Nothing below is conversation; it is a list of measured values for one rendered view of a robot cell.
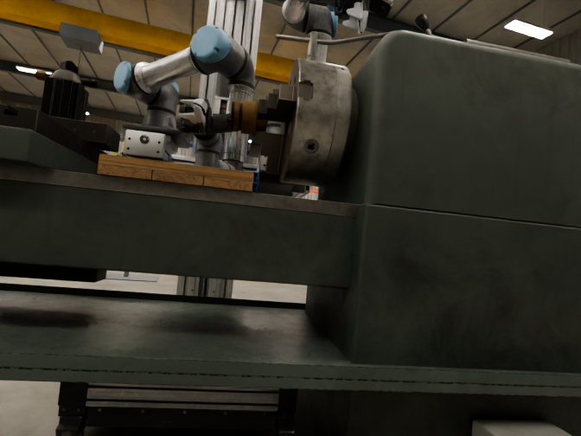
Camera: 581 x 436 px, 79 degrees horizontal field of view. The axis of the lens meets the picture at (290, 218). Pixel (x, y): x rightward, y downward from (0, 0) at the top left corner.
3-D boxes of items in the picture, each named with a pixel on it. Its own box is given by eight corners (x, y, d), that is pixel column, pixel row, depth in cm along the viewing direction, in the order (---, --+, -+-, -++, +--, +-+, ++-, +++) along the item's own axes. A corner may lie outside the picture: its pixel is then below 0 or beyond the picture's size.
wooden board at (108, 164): (245, 205, 109) (246, 192, 109) (252, 191, 73) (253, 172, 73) (143, 195, 104) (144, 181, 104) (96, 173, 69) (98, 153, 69)
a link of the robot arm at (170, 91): (182, 115, 152) (186, 84, 153) (156, 103, 140) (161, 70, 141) (162, 118, 158) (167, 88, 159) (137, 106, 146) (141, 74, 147)
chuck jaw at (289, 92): (301, 109, 92) (311, 82, 80) (300, 127, 90) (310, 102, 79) (258, 103, 90) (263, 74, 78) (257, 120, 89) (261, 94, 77)
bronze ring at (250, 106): (265, 107, 97) (232, 104, 96) (269, 94, 88) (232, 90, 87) (264, 141, 97) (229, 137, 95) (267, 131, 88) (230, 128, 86)
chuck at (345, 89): (314, 189, 111) (324, 89, 111) (343, 184, 80) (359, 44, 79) (303, 189, 111) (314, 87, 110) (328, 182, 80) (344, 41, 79)
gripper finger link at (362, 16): (345, 29, 97) (343, 6, 101) (365, 33, 98) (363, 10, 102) (348, 19, 94) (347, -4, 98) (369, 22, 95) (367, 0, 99)
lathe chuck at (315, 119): (303, 189, 111) (314, 87, 110) (328, 182, 80) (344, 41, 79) (274, 185, 109) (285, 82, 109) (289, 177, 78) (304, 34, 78)
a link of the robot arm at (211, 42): (141, 108, 147) (247, 73, 120) (106, 93, 134) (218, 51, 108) (142, 80, 149) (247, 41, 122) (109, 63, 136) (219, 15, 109)
